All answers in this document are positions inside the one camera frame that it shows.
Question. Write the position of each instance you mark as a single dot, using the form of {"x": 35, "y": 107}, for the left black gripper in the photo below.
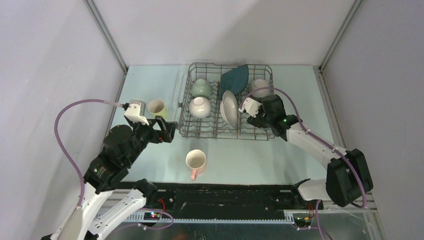
{"x": 169, "y": 127}

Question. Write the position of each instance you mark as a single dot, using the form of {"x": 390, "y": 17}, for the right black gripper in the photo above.
{"x": 256, "y": 121}

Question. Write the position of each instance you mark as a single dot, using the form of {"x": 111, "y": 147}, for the yellow green mug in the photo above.
{"x": 158, "y": 108}

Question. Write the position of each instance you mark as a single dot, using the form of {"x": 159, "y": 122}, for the pink white bowl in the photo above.
{"x": 256, "y": 85}

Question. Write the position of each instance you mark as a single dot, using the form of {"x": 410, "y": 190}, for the white ceramic bowl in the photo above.
{"x": 200, "y": 107}

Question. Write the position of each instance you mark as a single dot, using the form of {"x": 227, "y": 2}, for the pink mug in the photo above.
{"x": 196, "y": 160}

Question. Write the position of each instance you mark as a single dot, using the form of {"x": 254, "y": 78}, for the white scalloped plate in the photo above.
{"x": 229, "y": 109}

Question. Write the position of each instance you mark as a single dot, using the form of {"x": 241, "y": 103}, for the teal square plate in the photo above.
{"x": 234, "y": 80}

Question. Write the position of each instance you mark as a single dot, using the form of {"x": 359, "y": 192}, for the pale green ceramic bowl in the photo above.
{"x": 201, "y": 88}

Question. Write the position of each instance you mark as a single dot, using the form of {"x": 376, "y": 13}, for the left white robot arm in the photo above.
{"x": 121, "y": 148}

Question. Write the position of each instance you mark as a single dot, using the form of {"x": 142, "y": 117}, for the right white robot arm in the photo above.
{"x": 347, "y": 174}

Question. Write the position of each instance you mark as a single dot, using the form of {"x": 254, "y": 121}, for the left controller board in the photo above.
{"x": 152, "y": 216}

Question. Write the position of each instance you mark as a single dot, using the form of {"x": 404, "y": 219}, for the controller board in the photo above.
{"x": 152, "y": 216}
{"x": 303, "y": 222}

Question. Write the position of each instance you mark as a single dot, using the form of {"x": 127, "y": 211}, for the right controller board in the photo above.
{"x": 303, "y": 222}

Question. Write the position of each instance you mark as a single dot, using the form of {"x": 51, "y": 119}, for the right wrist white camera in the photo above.
{"x": 250, "y": 106}

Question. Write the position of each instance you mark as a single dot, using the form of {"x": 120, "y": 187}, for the wrist white camera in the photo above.
{"x": 135, "y": 113}
{"x": 250, "y": 106}

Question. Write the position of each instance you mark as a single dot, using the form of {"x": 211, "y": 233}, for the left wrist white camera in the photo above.
{"x": 135, "y": 113}

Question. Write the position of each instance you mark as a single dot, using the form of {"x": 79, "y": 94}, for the grey wire dish rack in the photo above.
{"x": 214, "y": 126}

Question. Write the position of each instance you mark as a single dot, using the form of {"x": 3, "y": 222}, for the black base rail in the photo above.
{"x": 226, "y": 202}

